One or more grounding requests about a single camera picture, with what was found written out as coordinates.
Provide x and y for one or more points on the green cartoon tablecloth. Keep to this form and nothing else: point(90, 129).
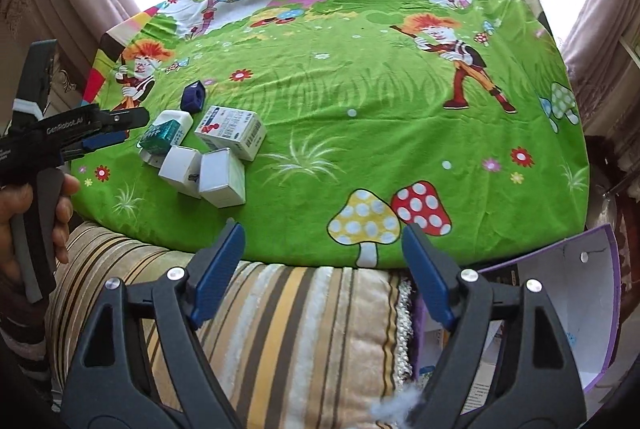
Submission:
point(453, 115)

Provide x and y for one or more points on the dark blue sharpener block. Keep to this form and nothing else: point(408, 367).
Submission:
point(193, 98)

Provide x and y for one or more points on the green teal box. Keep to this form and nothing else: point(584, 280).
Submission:
point(168, 129)

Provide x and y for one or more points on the person's left hand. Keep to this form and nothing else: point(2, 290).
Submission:
point(15, 200)

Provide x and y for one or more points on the medicine box red logo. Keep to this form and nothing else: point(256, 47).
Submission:
point(238, 130)

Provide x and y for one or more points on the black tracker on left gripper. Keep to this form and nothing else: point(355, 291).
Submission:
point(34, 86)

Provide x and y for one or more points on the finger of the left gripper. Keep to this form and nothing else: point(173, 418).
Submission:
point(122, 120)
point(94, 143)

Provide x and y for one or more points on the purple cardboard storage box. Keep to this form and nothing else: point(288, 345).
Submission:
point(582, 277)

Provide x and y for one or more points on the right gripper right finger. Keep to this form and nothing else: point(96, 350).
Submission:
point(535, 383)

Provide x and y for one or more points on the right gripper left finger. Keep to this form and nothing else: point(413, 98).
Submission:
point(138, 362)

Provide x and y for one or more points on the small white plain box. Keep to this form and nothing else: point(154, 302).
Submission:
point(222, 179)

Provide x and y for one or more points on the white cube box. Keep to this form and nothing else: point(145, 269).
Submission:
point(181, 169)

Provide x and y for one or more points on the striped sofa cushion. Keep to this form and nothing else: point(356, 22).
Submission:
point(292, 347)

